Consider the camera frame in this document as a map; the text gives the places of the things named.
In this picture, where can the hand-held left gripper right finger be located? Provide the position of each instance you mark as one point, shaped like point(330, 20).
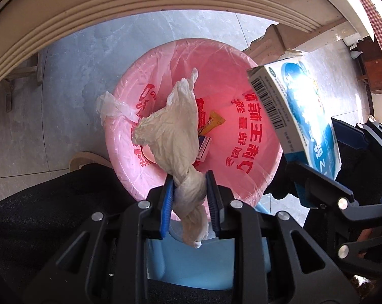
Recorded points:
point(214, 202)

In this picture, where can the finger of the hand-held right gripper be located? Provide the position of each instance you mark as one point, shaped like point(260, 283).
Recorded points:
point(348, 133)
point(321, 183)

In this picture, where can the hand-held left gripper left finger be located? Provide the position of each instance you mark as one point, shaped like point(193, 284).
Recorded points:
point(167, 202)

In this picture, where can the blue white carton box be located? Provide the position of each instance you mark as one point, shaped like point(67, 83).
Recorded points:
point(305, 107)

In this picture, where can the blue plastic trash bin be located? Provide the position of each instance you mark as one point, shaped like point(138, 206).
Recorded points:
point(194, 266)

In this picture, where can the white tissue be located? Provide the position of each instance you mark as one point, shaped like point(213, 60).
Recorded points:
point(178, 133)

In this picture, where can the pink printed bin bag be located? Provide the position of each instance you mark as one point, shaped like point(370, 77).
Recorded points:
point(241, 79)

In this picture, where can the small white blue box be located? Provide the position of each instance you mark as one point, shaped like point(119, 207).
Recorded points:
point(204, 147)

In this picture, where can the brown wooden cabinet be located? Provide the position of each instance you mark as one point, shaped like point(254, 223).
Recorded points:
point(376, 66)

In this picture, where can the yellow snack packet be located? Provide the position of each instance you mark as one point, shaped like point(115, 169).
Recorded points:
point(216, 121)

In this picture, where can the red snack packet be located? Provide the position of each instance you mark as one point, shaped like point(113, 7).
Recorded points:
point(201, 110)

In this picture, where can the beige shoe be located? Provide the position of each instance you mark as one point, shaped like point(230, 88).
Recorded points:
point(83, 161)

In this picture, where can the cream table leg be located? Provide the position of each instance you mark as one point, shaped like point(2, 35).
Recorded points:
point(289, 38)

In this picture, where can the red checked cloth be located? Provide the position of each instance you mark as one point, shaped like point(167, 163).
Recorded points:
point(378, 22)

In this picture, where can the person's black pants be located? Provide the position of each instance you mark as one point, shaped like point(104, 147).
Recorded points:
point(51, 212)

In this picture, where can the wooden stool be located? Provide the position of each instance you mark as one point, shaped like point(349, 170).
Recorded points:
point(10, 85)

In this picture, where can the cream round table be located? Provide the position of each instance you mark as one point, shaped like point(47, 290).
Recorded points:
point(115, 6)

